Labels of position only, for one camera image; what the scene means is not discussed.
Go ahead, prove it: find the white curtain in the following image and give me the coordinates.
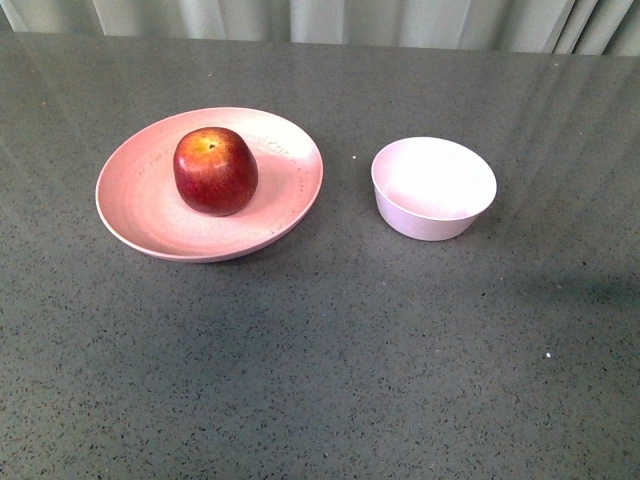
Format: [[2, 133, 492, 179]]
[[1, 0, 639, 56]]

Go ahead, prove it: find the pink plate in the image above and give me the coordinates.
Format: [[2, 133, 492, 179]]
[[95, 107, 324, 263]]

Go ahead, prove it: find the red apple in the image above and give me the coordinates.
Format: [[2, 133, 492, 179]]
[[173, 127, 259, 217]]

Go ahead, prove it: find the pale pink bowl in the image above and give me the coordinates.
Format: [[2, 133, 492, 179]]
[[371, 137, 497, 241]]

